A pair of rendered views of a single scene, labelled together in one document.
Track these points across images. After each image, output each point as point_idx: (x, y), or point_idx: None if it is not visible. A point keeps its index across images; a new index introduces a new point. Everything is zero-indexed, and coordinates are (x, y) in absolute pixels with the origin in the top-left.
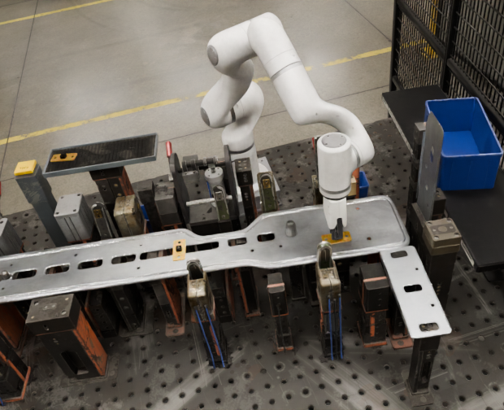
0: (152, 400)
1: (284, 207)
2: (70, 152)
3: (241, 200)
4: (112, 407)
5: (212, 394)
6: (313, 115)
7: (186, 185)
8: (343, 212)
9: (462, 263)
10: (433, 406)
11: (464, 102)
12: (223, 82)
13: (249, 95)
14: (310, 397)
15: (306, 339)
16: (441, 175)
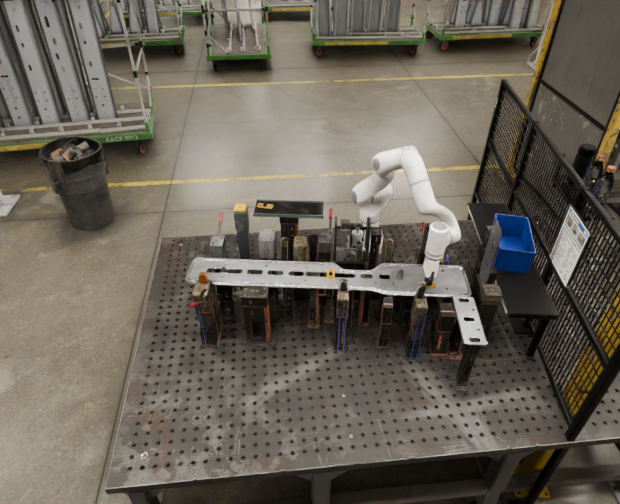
0: (298, 361)
1: None
2: (268, 203)
3: None
4: (273, 361)
5: (335, 364)
6: (430, 210)
7: None
8: (436, 268)
9: (501, 320)
10: (468, 393)
11: (519, 218)
12: (374, 179)
13: (384, 189)
14: (395, 376)
15: (395, 345)
16: (497, 259)
